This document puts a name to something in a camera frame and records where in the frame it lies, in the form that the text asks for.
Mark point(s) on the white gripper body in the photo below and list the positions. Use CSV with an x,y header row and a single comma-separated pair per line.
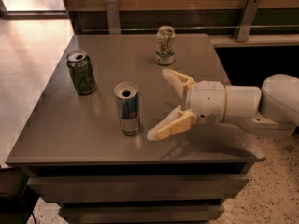
x,y
206,101

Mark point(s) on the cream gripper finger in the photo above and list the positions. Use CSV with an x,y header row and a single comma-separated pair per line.
x,y
177,121
180,82

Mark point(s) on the blue silver redbull can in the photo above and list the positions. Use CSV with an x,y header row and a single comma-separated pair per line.
x,y
127,101

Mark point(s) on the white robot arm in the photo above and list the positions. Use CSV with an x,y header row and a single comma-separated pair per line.
x,y
271,110

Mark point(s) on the white 7up can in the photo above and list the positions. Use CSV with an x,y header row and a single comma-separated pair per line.
x,y
165,42

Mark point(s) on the green soda can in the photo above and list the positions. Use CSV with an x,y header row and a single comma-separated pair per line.
x,y
81,72

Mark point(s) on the upper grey drawer front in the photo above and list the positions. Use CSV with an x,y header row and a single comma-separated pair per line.
x,y
137,188

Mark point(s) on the grey drawer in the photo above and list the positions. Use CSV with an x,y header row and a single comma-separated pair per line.
x,y
137,188
141,214

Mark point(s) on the grey drawer cabinet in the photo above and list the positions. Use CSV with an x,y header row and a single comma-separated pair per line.
x,y
71,135

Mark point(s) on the lower grey drawer front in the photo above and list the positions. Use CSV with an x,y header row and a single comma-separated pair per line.
x,y
141,214

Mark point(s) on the black object at lower left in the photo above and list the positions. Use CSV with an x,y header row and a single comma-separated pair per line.
x,y
17,199

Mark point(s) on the right metal wall bracket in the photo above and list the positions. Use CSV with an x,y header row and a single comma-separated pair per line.
x,y
242,30

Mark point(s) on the metal wall bracket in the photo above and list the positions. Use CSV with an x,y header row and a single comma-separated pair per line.
x,y
113,16
242,30

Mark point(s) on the left metal wall bracket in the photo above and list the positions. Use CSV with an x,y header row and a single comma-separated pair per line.
x,y
113,16

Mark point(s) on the metal wall rail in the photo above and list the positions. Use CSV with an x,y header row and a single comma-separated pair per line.
x,y
229,30

